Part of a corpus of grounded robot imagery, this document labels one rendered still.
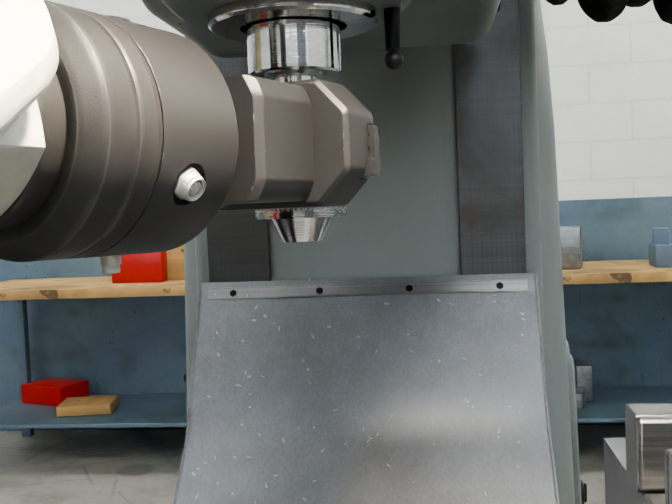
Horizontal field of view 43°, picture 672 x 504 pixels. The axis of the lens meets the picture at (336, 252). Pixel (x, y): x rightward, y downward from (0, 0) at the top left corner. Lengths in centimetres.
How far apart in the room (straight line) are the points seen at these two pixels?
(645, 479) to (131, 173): 32
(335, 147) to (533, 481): 44
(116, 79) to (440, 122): 56
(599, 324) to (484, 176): 397
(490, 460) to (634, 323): 405
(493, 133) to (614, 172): 394
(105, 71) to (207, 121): 5
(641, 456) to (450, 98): 43
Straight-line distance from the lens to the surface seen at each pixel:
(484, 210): 80
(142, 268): 430
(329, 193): 37
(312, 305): 80
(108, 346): 503
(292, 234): 43
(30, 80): 23
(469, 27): 65
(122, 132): 28
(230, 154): 32
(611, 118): 474
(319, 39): 43
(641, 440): 49
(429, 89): 81
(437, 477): 74
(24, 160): 26
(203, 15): 45
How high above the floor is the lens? 121
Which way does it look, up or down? 3 degrees down
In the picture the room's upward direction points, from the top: 2 degrees counter-clockwise
